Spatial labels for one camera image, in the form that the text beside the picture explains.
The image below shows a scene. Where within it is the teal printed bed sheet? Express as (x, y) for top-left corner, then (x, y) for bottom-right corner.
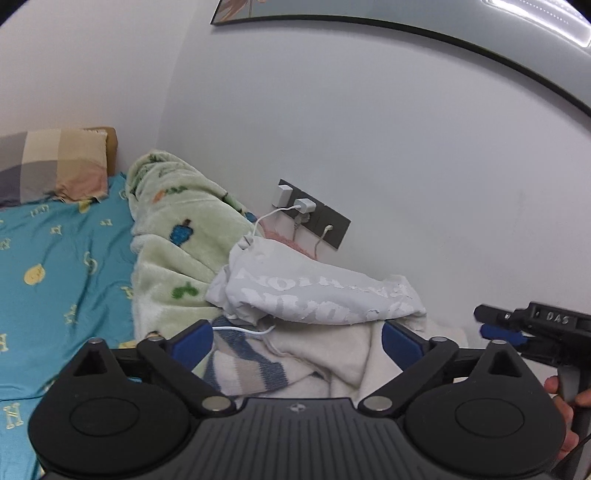
(0, 173), (139, 480)

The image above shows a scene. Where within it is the person's right hand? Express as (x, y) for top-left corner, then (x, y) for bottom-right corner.
(544, 375), (591, 463)

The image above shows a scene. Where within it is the cream blanket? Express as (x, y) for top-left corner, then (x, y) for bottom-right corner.
(263, 318), (469, 400)

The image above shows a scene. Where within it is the grey wall socket panel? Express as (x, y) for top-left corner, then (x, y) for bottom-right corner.
(272, 179), (352, 252)

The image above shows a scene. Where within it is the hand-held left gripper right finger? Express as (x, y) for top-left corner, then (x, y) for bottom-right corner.
(358, 319), (536, 416)

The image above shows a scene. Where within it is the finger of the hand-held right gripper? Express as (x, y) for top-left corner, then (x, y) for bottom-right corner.
(479, 323), (529, 346)
(474, 303), (514, 325)

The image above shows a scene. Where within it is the checked pillow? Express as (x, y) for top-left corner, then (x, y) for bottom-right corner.
(0, 129), (110, 206)

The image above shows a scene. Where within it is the striped blanket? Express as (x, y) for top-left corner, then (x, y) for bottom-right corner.
(203, 323), (333, 398)

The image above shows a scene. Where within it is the white shirt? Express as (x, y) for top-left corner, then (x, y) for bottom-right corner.
(205, 235), (428, 326)

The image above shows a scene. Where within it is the brown pillow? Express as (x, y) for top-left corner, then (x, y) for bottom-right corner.
(83, 127), (119, 177)

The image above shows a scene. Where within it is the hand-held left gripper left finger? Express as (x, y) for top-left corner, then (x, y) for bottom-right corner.
(55, 318), (238, 416)

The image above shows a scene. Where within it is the black framed wall picture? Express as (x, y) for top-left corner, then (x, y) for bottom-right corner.
(210, 0), (591, 116)

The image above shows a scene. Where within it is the green printed fleece blanket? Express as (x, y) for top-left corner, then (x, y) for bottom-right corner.
(126, 148), (259, 352)

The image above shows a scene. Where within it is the pink cloth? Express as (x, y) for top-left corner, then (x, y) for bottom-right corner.
(259, 228), (320, 262)

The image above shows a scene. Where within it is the white charger cable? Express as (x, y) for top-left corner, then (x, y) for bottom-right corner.
(244, 207), (302, 250)
(210, 323), (278, 339)

